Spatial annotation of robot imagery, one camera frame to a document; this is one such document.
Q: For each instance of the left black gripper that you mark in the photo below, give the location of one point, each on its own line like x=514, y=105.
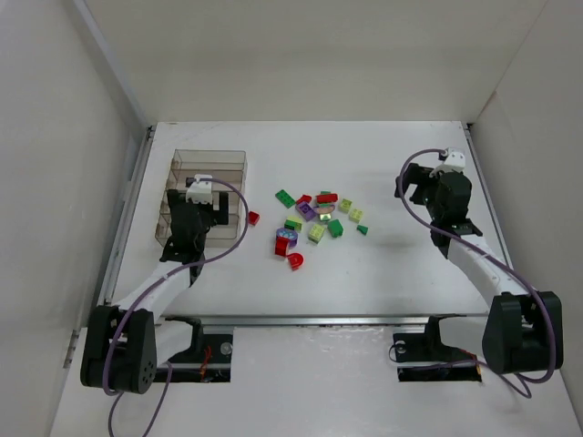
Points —
x=219, y=208

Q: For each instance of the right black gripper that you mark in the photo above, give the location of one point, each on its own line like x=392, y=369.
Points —
x=414, y=183

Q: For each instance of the yellow-green lego brick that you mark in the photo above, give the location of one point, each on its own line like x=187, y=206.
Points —
x=316, y=233
x=355, y=215
x=345, y=205

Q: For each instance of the small green slope lego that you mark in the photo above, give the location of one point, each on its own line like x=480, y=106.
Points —
x=363, y=229

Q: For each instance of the long red lego brick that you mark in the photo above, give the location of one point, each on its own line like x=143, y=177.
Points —
x=326, y=198

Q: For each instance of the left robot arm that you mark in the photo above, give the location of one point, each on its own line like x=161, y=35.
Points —
x=127, y=341

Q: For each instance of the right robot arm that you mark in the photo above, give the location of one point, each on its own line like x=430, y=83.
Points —
x=523, y=330

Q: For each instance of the clear compartment organizer tray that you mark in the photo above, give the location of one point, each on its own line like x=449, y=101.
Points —
x=227, y=165

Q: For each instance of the small red lego cube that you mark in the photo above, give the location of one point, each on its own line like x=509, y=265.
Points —
x=253, y=218

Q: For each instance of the flat green lego plate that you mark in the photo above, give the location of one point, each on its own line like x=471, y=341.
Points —
x=285, y=198

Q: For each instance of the red arch lego block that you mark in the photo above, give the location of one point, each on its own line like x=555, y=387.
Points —
x=282, y=246

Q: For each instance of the purple flower lego disc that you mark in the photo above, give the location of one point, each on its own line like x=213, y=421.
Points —
x=289, y=234

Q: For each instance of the green and yellow lego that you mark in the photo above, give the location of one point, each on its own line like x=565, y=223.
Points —
x=293, y=223

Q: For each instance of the purple hollow lego brick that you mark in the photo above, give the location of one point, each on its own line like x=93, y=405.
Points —
x=306, y=211

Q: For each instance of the red curved lego piece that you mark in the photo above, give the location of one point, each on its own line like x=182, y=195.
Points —
x=304, y=199

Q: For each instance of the red half-round lego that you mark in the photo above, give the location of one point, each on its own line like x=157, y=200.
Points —
x=295, y=260

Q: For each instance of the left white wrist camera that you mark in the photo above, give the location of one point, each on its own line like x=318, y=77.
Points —
x=199, y=191

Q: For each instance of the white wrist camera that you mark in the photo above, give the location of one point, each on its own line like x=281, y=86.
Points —
x=199, y=191
x=451, y=160

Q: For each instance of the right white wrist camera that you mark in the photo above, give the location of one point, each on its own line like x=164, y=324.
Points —
x=451, y=160

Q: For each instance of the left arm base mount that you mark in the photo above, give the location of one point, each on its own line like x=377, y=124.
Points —
x=197, y=353

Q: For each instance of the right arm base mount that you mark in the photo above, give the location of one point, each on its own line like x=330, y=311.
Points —
x=421, y=356

